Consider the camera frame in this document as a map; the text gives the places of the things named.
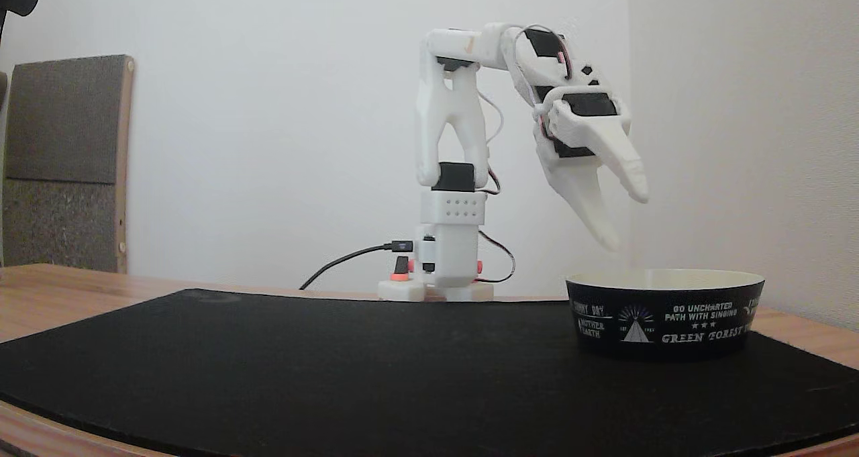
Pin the brown panel with wooden edge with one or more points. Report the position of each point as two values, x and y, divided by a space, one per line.
64 162

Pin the black printed paper bowl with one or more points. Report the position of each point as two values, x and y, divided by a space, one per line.
664 319

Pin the black table mat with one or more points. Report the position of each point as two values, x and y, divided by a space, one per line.
302 376

